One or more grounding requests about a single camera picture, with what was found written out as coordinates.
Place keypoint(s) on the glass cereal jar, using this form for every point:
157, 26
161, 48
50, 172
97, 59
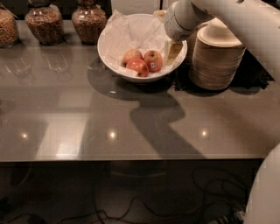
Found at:
9, 35
45, 22
88, 21

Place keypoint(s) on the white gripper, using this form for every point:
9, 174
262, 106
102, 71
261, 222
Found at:
176, 25

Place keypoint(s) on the left glass cereal jar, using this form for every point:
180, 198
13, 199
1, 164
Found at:
9, 35

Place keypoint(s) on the back stack paper bowls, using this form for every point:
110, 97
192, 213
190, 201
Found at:
191, 43

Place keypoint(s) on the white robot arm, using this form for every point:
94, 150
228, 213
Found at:
257, 25

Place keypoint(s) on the right glass cereal jar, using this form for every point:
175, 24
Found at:
88, 21

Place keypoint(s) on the white ceramic bowl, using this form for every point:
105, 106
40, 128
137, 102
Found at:
108, 61

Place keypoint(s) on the red apple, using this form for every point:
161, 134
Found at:
131, 54
154, 60
139, 66

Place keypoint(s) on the stack paper bowls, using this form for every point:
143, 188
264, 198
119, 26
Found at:
191, 43
216, 56

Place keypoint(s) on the white tissue paper liner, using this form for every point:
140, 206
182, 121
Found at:
131, 35

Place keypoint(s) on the middle glass cereal jar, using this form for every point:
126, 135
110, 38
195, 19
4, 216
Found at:
45, 22

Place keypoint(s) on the black mesh mat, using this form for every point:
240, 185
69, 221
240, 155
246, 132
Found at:
250, 76

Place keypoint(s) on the front stack paper bowls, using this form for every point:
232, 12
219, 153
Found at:
216, 56

